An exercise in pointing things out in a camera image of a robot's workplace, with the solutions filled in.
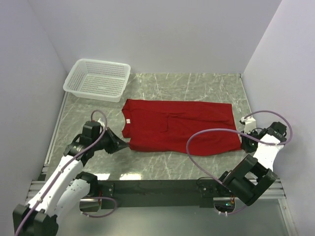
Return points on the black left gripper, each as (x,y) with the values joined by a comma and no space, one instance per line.
(116,144)

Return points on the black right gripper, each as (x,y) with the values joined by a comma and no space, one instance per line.
(245,146)

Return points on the red t shirt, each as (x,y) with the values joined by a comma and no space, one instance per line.
(199,128)

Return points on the white plastic basket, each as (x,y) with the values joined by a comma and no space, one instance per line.
(97,79)

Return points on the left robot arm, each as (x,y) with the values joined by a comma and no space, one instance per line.
(68,184)

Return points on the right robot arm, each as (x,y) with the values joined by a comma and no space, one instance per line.
(254,174)

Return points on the black base beam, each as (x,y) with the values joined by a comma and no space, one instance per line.
(163,193)

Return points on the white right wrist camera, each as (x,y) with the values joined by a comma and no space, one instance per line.
(249,124)

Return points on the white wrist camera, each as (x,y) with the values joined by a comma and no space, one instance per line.
(249,124)
(102,123)

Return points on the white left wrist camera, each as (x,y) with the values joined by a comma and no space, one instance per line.
(102,123)

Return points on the aluminium frame rail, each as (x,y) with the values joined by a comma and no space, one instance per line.
(53,156)

